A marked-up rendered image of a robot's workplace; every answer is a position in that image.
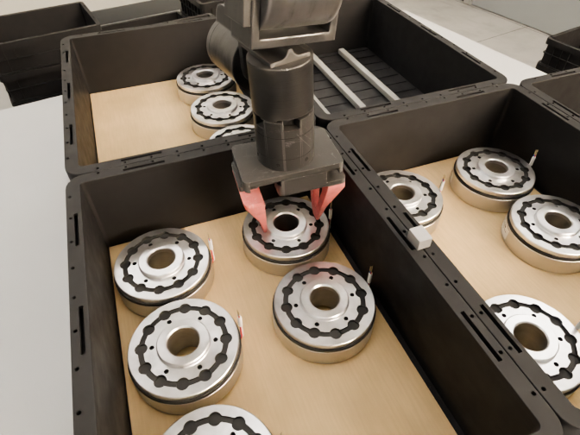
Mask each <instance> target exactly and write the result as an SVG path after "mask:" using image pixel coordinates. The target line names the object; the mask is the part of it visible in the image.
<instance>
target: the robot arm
mask: <svg viewBox="0 0 580 435"><path fill-rule="evenodd" d="M342 1H343V0H224V3H220V4H218V5H217V9H216V21H215V22H214V23H213V25H212V26H211V29H210V31H209V33H208V35H207V41H206V48H207V53H208V55H209V57H210V59H211V61H212V62H213V63H214V64H215V65H216V66H217V67H218V68H220V69H221V70H222V71H223V72H224V73H225V74H226V75H228V76H229V77H230V78H231V79H232V80H233V81H235V82H236V83H237V84H238V85H239V86H240V87H242V88H243V89H244V90H246V91H250V96H251V104H252V109H253V110H252V111H253V118H254V126H255V139H256V141H254V142H246V143H242V144H238V145H235V146H233V147H232V148H231V150H232V155H233V160H234V161H233V162H232V163H231V166H232V172H233V174H234V177H235V180H236V184H237V188H238V191H239V193H240V196H241V199H242V202H243V206H244V208H245V210H246V211H248V212H249V213H250V214H251V215H252V216H253V217H254V218H255V219H256V220H257V221H258V222H259V223H260V225H261V227H262V230H263V232H264V233H266V232H267V219H266V211H265V204H264V200H263V198H262V194H261V192H260V189H259V186H266V185H270V184H274V186H275V188H276V191H277V192H278V194H279V195H280V196H287V195H291V194H295V193H299V192H306V191H310V190H311V201H312V212H313V215H314V217H315V218H316V220H319V219H320V217H321V215H322V214H323V212H324V211H325V208H326V207H327V205H328V204H329V203H330V202H331V201H332V200H333V199H334V198H335V197H336V196H337V195H338V194H339V193H340V192H341V191H342V190H343V189H344V186H345V174H344V172H343V162H344V160H343V158H342V156H341V155H340V154H339V152H338V151H337V149H336V147H335V145H334V144H333V142H332V141H331V139H330V137H329V136H328V135H327V133H326V132H325V130H324V129H321V128H317V129H314V98H313V51H312V49H311V48H310V47H309V46H307V45H306V43H313V42H319V41H332V40H335V34H336V28H337V18H338V11H339V9H340V7H341V4H342ZM321 187H322V192H321V194H320V197H319V189H320V188H321Z"/></svg>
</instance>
